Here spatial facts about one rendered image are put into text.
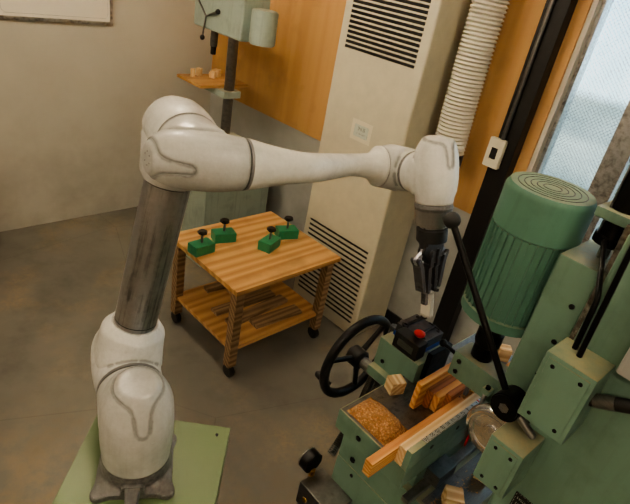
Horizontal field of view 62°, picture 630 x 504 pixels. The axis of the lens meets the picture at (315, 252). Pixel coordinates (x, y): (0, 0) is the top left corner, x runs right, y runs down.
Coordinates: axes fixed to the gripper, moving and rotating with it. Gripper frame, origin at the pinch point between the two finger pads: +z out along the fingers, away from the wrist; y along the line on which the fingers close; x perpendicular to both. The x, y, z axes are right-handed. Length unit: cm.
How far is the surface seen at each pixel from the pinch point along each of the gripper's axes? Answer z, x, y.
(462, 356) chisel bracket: 8.1, -13.5, -3.8
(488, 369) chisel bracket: 9.4, -19.6, -2.5
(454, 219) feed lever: -27.6, -15.7, -15.1
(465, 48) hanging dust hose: -66, 63, 105
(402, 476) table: 27.5, -15.5, -26.9
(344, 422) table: 23.4, 2.2, -27.0
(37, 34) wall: -78, 266, -6
